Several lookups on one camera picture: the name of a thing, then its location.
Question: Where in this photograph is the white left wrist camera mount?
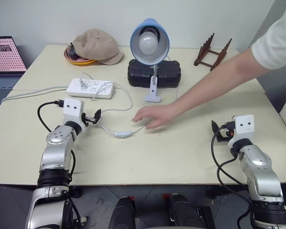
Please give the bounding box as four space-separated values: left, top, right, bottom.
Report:
62 98 85 127

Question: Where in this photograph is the white t-shirt sleeve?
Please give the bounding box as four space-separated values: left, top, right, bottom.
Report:
251 0 286 71

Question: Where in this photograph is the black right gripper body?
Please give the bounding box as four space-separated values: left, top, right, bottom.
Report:
216 122 235 143

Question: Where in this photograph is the blue desk lamp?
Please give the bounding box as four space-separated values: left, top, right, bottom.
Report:
129 18 170 104

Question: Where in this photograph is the white inline cord switch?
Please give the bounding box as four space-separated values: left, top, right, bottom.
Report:
113 130 132 139

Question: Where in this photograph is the white lamp cord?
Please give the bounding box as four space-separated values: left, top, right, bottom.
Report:
80 55 180 139

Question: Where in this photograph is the black plastic box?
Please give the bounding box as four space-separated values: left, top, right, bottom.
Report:
127 59 182 90

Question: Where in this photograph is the person's bare hand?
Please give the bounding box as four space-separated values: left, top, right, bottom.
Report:
132 104 180 131

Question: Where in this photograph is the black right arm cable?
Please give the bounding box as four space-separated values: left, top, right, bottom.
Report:
210 121 255 229

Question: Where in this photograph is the white light bulb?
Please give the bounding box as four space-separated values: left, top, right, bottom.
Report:
137 31 158 55

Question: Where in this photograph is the brown wooden rack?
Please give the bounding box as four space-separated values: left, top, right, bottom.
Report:
193 31 233 72

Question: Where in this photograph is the grey power strip cable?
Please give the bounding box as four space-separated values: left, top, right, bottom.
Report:
0 85 71 104

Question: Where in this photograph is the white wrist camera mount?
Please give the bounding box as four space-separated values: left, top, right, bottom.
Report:
62 98 85 127
228 114 255 144

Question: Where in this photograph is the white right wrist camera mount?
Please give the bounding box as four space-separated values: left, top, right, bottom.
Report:
228 114 255 144

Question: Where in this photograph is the yellow plate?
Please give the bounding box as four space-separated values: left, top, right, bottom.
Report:
63 46 98 66

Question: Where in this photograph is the dark object in plate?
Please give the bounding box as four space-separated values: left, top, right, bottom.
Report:
67 42 80 60

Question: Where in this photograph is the beige cap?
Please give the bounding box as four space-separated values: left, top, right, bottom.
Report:
71 29 124 66

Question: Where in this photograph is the dark rounded shape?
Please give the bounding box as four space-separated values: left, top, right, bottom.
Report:
109 195 137 229
168 193 207 229

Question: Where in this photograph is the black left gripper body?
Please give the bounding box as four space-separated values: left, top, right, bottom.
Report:
82 113 95 126

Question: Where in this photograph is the laptop with pink screen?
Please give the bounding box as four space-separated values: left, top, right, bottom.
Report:
0 36 28 117

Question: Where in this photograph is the white power strip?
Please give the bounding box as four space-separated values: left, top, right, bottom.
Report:
66 78 116 100

